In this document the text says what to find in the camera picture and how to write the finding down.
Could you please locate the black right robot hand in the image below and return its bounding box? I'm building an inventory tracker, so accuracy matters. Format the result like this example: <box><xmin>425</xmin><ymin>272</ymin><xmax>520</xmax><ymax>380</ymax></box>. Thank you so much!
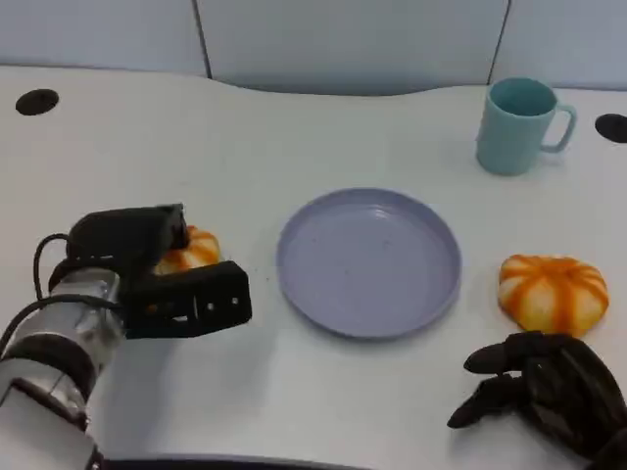
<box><xmin>447</xmin><ymin>331</ymin><xmax>627</xmax><ymax>462</ymax></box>

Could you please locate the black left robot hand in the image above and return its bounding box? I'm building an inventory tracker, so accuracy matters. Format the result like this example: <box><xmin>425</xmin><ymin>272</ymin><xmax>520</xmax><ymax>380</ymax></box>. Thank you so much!
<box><xmin>120</xmin><ymin>203</ymin><xmax>254</xmax><ymax>340</ymax></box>

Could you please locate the orange white toy bread roll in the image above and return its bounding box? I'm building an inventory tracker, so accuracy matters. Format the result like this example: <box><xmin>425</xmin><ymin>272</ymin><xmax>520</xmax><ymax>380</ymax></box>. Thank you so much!
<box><xmin>151</xmin><ymin>224</ymin><xmax>221</xmax><ymax>275</ymax></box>
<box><xmin>498</xmin><ymin>253</ymin><xmax>610</xmax><ymax>339</ymax></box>

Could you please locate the lilac plate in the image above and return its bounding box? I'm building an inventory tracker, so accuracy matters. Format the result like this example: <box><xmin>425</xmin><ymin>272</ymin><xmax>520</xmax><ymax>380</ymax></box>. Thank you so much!
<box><xmin>276</xmin><ymin>187</ymin><xmax>463</xmax><ymax>340</ymax></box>

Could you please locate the pale green mug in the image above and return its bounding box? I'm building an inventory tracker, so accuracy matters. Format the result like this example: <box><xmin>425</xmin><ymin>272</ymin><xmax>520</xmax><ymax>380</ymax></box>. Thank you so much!
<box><xmin>474</xmin><ymin>76</ymin><xmax>578</xmax><ymax>177</ymax></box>

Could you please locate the grey desk partition panel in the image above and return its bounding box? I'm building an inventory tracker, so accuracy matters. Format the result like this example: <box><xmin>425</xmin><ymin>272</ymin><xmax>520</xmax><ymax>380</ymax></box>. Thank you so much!
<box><xmin>487</xmin><ymin>0</ymin><xmax>627</xmax><ymax>93</ymax></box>
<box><xmin>193</xmin><ymin>0</ymin><xmax>510</xmax><ymax>97</ymax></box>
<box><xmin>0</xmin><ymin>0</ymin><xmax>212</xmax><ymax>79</ymax></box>

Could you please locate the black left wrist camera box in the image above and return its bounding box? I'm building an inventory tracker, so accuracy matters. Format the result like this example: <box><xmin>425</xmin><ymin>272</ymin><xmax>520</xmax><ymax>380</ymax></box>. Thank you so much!
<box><xmin>66</xmin><ymin>209</ymin><xmax>129</xmax><ymax>268</ymax></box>

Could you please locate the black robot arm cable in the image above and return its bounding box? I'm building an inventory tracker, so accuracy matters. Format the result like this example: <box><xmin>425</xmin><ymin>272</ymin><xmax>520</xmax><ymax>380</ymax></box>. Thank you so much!
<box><xmin>0</xmin><ymin>297</ymin><xmax>58</xmax><ymax>356</ymax></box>
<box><xmin>32</xmin><ymin>233</ymin><xmax>72</xmax><ymax>301</ymax></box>

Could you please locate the black table cable grommet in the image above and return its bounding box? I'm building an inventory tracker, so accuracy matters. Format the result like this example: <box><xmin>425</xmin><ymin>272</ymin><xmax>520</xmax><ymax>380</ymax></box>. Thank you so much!
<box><xmin>15</xmin><ymin>88</ymin><xmax>60</xmax><ymax>117</ymax></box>
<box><xmin>595</xmin><ymin>113</ymin><xmax>627</xmax><ymax>144</ymax></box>

